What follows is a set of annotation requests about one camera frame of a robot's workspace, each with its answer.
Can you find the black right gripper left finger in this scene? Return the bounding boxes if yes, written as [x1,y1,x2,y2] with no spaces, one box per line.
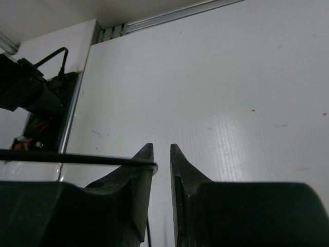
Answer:
[0,143,154,247]

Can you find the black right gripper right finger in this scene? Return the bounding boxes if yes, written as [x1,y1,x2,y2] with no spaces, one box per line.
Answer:
[170,144,328,246]

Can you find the black wired headphones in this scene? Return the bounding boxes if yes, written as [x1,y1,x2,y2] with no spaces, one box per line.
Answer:
[0,148,159,247]

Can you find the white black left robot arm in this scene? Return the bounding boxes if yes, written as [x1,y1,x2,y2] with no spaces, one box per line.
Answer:
[1,47,78,118]

